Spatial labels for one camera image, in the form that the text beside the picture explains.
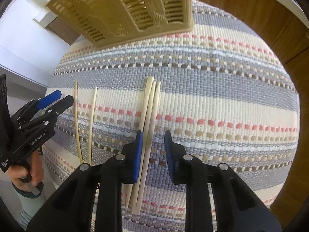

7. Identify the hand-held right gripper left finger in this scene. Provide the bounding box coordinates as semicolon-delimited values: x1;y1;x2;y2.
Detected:
26;130;144;232

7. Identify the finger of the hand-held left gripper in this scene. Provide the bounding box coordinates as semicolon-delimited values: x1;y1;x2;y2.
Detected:
18;95;75;131
11;90;62;124

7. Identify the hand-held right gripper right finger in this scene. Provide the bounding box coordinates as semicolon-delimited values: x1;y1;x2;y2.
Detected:
164;130;282;232

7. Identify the yellow plastic utensil basket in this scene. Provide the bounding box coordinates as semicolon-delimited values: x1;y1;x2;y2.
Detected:
46;0;195;49

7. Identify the person's left forearm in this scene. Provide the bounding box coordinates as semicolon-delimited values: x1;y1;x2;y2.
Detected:
12;182;49;231

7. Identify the person's left hand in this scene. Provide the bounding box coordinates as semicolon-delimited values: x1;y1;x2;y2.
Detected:
8;148;45;194

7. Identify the striped woven placemat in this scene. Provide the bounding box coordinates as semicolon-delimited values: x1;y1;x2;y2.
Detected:
42;0;301;232

